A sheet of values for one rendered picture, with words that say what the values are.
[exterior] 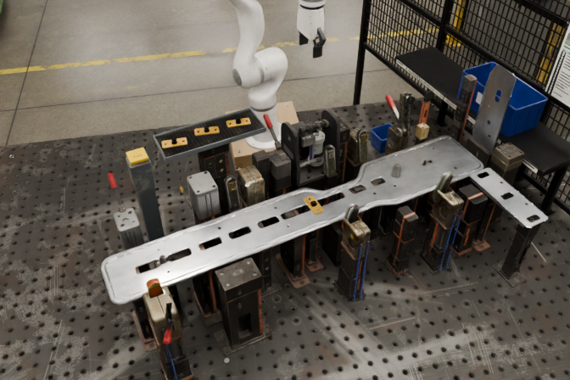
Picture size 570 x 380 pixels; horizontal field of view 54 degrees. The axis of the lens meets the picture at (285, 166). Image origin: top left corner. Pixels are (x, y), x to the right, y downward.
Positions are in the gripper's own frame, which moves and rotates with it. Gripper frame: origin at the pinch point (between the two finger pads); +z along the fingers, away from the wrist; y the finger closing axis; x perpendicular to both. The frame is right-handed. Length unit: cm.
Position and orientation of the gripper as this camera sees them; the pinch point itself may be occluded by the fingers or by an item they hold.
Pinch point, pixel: (310, 47)
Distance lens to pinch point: 184.1
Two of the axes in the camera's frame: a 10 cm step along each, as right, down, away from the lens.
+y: 4.5, 5.9, -6.7
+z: 0.0, 7.5, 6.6
